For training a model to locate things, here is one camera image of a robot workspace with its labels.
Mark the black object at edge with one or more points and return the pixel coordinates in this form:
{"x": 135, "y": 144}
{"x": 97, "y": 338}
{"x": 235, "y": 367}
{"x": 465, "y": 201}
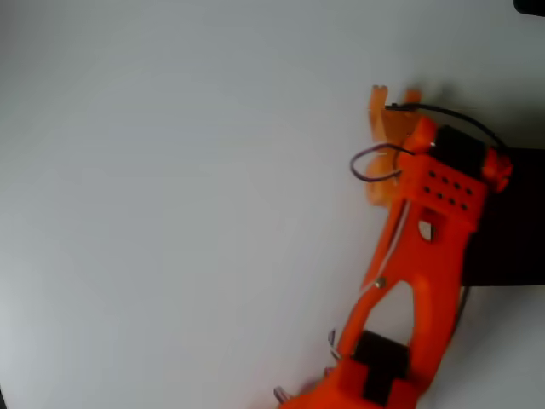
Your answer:
{"x": 530, "y": 6}

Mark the red-orange robot arm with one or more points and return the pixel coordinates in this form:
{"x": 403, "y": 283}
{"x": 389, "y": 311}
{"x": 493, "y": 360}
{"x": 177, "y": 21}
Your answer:
{"x": 421, "y": 255}

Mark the light orange camera mount bracket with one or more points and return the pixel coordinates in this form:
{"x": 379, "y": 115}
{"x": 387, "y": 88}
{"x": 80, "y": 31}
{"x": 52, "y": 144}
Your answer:
{"x": 376, "y": 111}

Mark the dark corner object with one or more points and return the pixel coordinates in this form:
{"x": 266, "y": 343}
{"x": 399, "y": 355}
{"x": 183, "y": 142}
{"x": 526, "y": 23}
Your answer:
{"x": 1, "y": 398}

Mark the dark red box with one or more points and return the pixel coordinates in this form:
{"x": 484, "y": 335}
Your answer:
{"x": 511, "y": 221}

